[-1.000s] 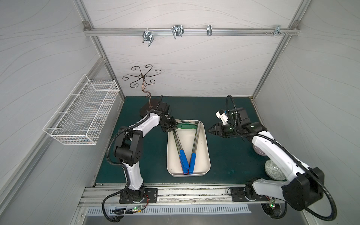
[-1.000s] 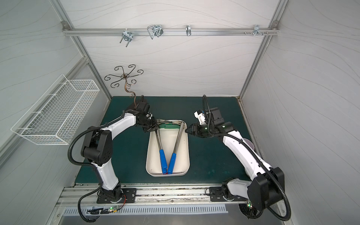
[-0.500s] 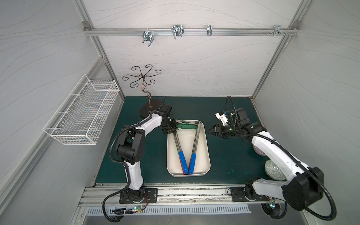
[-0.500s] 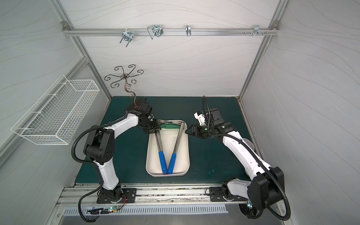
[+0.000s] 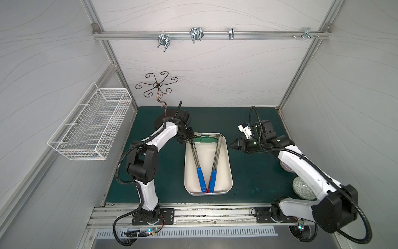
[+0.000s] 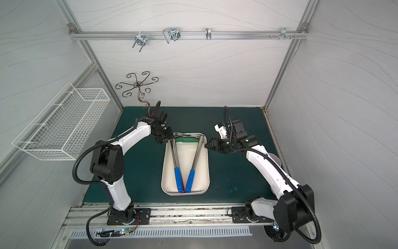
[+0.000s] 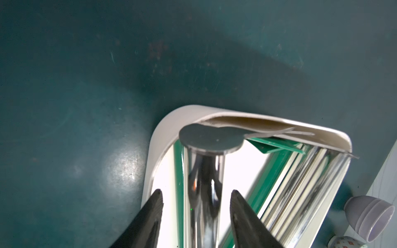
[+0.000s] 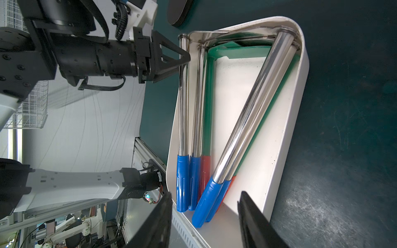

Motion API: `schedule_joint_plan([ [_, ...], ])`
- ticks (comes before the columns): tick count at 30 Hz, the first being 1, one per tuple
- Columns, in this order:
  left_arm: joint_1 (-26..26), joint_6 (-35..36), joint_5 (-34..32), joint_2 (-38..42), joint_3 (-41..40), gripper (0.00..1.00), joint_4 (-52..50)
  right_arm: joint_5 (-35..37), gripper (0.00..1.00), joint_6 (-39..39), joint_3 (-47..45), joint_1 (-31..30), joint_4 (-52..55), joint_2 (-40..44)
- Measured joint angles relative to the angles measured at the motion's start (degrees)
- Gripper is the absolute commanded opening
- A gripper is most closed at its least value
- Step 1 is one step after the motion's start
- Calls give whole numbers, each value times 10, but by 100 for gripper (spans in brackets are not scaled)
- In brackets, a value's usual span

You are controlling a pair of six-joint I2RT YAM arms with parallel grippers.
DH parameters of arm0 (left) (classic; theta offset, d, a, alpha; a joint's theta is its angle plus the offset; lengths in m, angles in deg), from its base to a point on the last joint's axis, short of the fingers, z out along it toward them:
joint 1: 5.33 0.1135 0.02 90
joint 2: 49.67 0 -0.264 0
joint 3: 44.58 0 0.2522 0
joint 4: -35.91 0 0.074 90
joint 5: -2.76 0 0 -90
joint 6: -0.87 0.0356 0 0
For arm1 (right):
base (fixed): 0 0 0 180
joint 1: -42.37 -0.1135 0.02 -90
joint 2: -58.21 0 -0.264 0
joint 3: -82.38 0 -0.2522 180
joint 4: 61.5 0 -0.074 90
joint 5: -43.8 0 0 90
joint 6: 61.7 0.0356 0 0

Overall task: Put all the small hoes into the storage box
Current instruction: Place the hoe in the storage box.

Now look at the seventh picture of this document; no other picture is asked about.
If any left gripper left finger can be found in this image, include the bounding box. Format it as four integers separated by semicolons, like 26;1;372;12
111;189;163;248

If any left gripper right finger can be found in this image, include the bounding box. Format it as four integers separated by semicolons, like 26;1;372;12
230;190;283;248

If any green red hoe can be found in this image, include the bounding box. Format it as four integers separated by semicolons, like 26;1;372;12
173;140;184;248
219;141;308;248

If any steel blue hoe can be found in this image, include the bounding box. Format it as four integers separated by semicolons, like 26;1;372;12
262;134;318;231
270;147;330;240
179;124;293;248
278;142;354;248

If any white plastic storage tray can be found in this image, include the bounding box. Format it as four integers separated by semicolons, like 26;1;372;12
143;105;352;248

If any green patterned ceramic bowl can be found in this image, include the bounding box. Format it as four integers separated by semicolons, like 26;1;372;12
327;236;368;248

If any purple ceramic bowl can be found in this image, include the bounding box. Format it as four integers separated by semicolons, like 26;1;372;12
344;195;396;243

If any green table mat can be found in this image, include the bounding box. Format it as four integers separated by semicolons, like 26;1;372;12
1;1;397;248

